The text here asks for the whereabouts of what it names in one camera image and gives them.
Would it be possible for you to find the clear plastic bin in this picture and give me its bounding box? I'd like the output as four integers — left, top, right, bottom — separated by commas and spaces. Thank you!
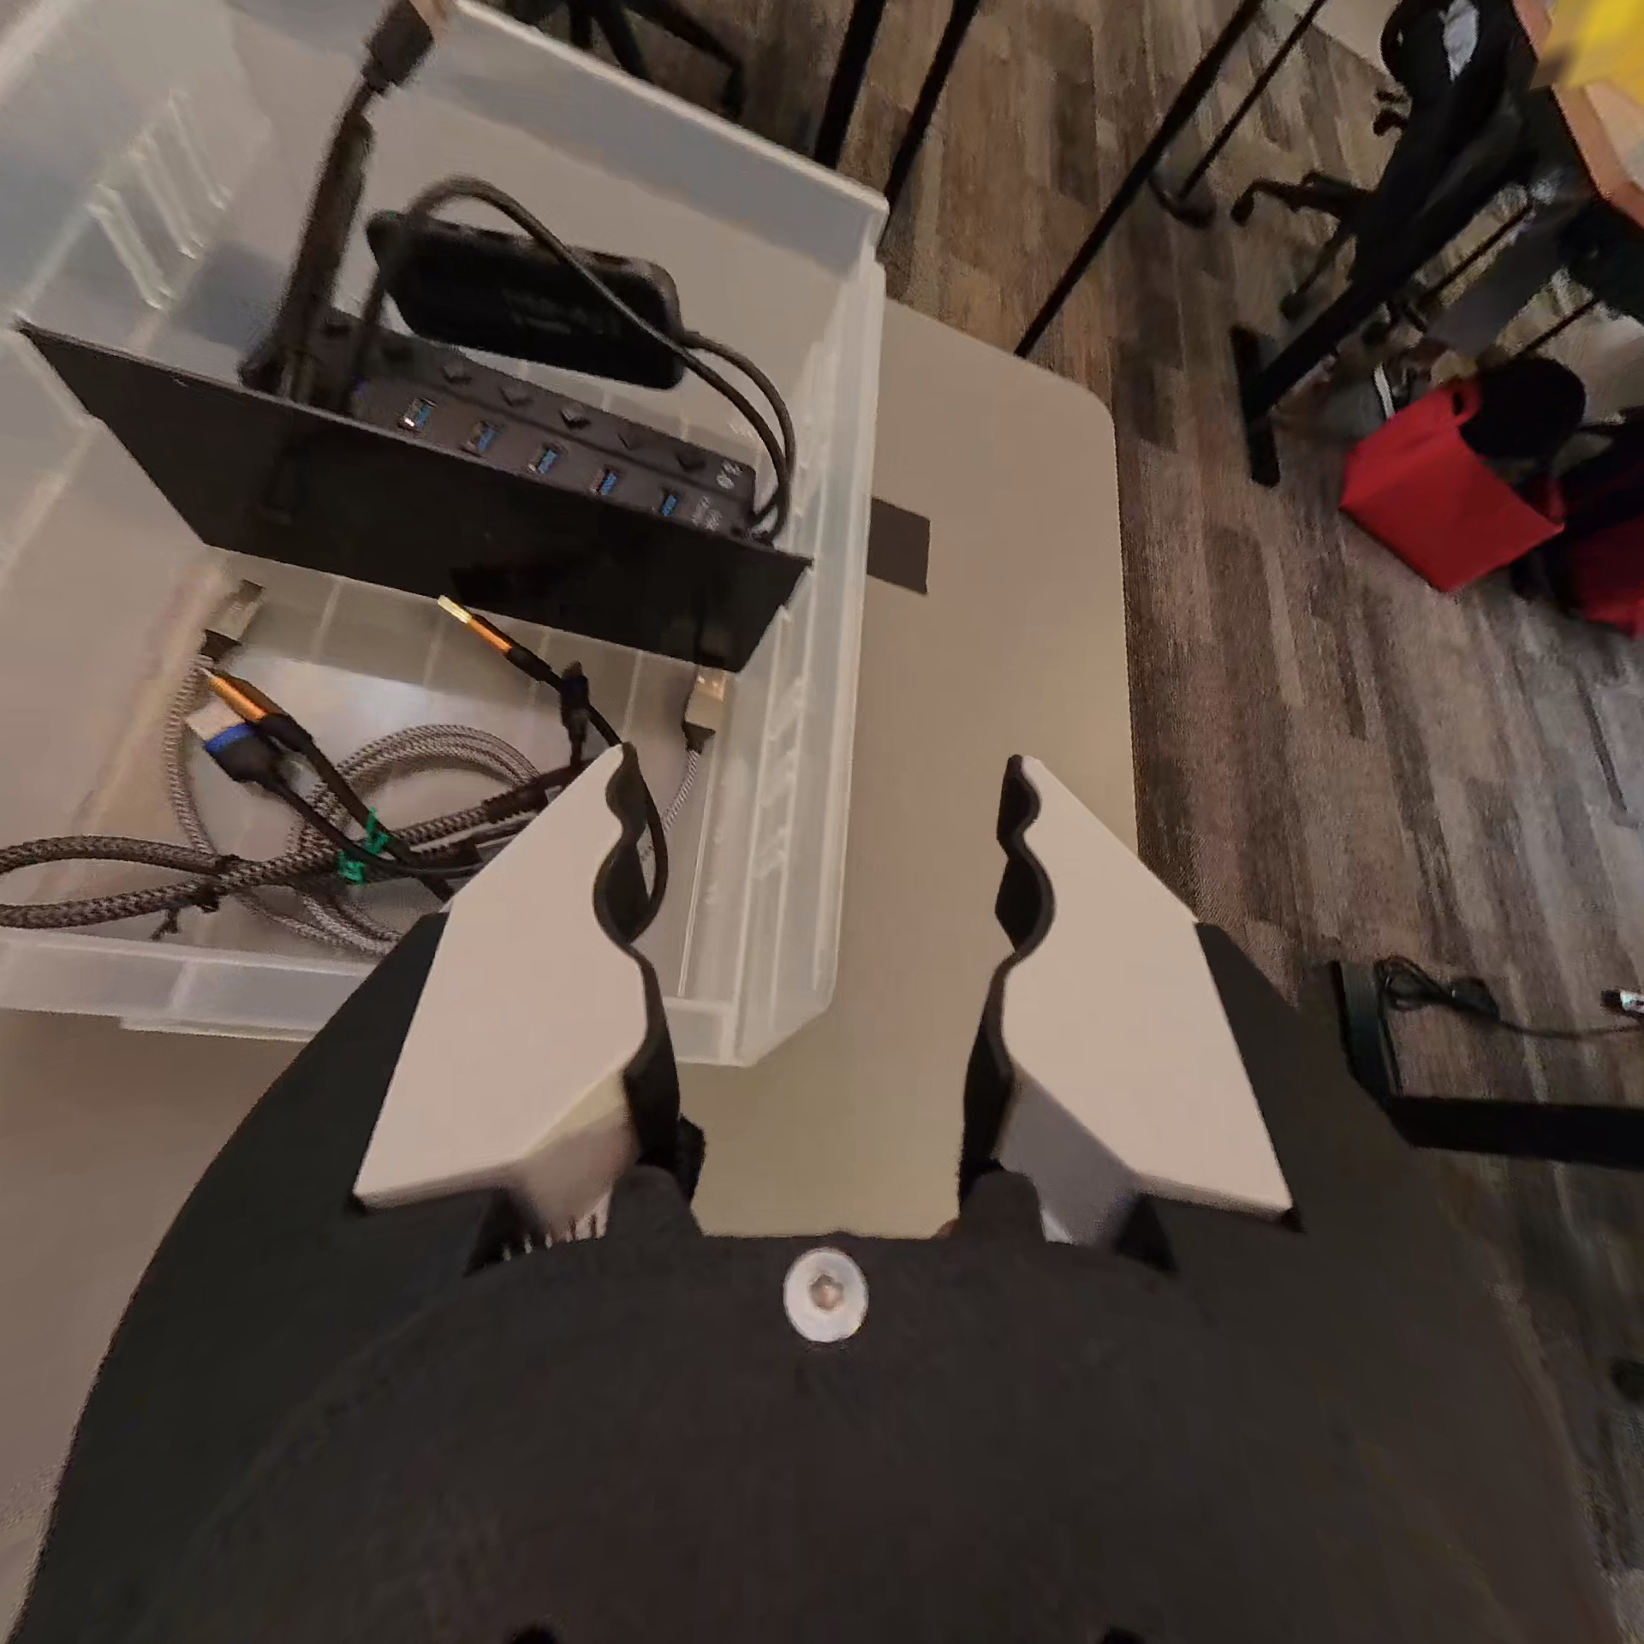
0, 0, 893, 1068

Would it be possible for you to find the slim hub black cable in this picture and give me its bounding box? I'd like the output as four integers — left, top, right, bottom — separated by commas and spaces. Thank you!
245, 0, 460, 399

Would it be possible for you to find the orange usb cable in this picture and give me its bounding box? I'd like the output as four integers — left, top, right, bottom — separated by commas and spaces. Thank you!
194, 591, 675, 900

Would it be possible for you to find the black bin divider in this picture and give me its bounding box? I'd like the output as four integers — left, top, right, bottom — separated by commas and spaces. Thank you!
14, 321, 814, 675

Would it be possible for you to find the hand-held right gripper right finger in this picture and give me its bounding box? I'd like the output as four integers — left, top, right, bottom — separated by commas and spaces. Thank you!
959, 753, 1294, 1246

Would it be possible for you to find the slim black usb hub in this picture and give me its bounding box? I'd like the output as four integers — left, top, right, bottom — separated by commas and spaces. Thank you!
368, 211, 691, 391

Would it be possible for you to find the silver braided usb cable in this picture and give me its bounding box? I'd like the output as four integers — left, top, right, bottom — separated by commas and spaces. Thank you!
0, 579, 748, 957

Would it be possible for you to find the red plastic bin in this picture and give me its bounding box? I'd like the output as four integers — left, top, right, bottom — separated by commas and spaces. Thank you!
1343, 360, 1644, 630

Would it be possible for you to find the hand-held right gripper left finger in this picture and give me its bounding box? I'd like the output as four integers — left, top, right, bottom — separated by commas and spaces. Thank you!
353, 745, 691, 1235

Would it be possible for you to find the wooden work table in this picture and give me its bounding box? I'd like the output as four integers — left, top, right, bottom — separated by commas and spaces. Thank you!
1229, 0, 1644, 489

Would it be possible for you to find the blue usb cable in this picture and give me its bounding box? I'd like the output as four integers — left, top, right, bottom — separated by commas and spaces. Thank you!
186, 720, 490, 900

